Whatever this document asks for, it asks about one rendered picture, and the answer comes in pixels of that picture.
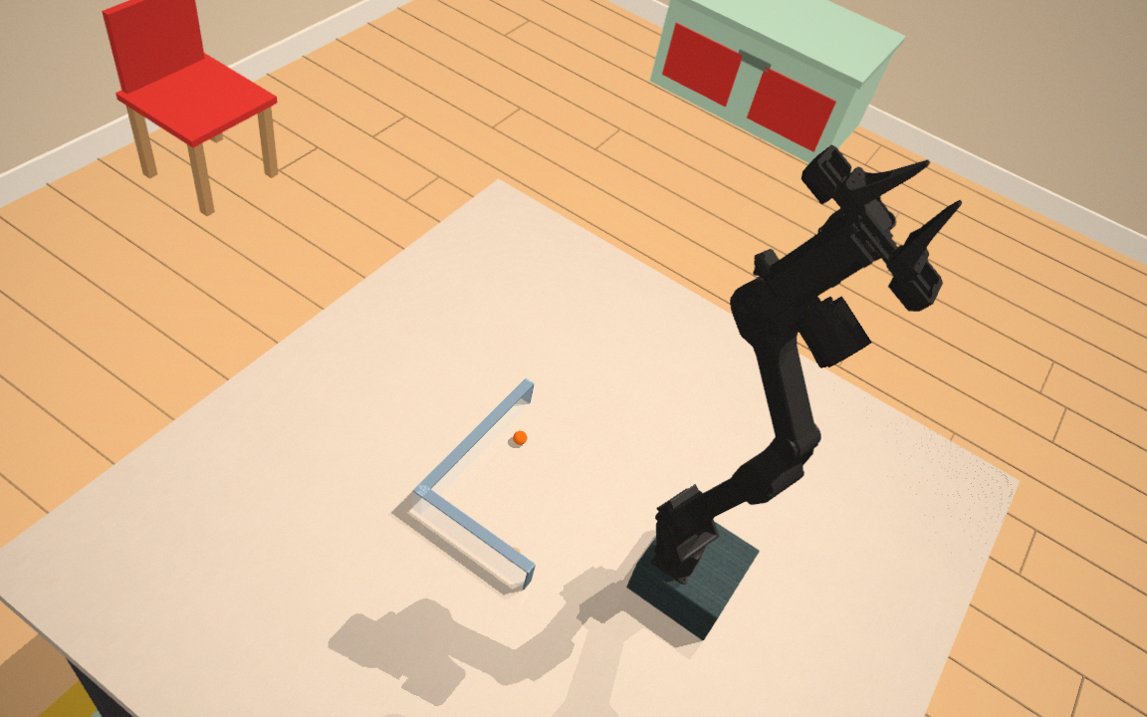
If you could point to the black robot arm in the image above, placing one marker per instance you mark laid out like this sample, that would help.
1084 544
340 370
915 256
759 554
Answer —
769 311

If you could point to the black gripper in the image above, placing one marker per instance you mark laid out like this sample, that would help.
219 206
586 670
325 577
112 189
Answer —
855 240

